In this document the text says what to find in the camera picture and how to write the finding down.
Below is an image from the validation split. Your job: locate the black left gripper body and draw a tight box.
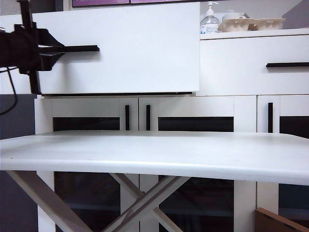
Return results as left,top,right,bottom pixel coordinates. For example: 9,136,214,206
0,0,42,95

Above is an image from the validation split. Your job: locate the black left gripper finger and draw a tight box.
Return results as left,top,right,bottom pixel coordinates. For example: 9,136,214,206
38,51,66,72
36,28,66,50

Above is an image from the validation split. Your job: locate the black horizontal drawer handle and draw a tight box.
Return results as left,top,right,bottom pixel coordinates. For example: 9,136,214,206
63,44,100,53
266,62,309,68

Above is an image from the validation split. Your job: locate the white cabinet drawer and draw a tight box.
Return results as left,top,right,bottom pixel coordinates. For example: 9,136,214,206
200,36,309,96
0,1,201,95

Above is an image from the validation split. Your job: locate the white glass-panel cabinet door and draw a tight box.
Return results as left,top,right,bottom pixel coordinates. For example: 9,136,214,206
256,95,309,232
35,96,139,232
139,96,256,232

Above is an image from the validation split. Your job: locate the light wooden table leg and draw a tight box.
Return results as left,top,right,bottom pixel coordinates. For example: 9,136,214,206
103,176,189,232
7,171,92,232
112,173,184,232

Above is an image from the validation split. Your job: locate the clear pump sanitizer bottle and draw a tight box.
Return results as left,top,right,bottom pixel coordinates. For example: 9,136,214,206
199,1,220,34

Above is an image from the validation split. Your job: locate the beige paper egg carton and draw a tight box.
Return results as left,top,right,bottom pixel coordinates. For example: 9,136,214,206
252,18,286,31
218,18,258,32

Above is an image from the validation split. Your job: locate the white sideboard cabinet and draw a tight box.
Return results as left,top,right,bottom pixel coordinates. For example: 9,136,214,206
34,28,309,232

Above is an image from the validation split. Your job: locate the brown cardboard sheet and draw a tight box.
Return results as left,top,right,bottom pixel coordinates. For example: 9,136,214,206
255,207,309,232

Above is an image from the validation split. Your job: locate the purple wall picture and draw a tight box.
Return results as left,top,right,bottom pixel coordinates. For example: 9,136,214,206
71,0,211,8

